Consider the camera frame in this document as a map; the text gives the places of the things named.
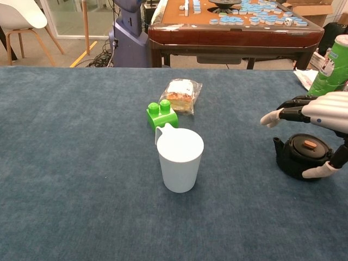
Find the green toy building block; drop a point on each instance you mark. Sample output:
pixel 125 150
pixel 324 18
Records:
pixel 160 118

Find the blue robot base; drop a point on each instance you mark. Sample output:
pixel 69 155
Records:
pixel 127 40

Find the black round dish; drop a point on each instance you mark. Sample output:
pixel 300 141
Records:
pixel 224 2

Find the black teapot with orange knob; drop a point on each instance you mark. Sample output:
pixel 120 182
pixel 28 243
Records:
pixel 293 160

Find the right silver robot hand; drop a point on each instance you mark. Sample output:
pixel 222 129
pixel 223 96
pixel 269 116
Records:
pixel 326 111

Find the wooden pole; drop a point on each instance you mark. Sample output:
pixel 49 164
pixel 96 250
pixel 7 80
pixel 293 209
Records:
pixel 86 27

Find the stacked magazines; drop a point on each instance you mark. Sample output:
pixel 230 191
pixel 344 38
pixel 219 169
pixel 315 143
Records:
pixel 319 61

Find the sandwich in clear bag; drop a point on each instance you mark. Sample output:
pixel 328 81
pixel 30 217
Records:
pixel 180 95

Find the white plastic cup with tab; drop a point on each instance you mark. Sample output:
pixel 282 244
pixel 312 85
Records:
pixel 179 166

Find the blue backed mahjong tile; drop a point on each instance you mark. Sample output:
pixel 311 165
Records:
pixel 301 23
pixel 214 21

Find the cardboard box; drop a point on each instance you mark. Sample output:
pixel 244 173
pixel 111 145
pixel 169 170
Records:
pixel 312 11

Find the black bag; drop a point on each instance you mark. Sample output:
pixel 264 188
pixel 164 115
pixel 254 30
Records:
pixel 330 35

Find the blue table cloth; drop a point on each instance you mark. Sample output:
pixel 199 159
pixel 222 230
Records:
pixel 81 163

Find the green chips can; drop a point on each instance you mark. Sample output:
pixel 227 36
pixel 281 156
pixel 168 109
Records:
pixel 333 73

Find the brown mahjong table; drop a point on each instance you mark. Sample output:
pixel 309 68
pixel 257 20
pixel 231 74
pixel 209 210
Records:
pixel 231 38

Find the white chair with wooden legs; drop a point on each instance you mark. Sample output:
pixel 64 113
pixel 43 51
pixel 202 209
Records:
pixel 21 15

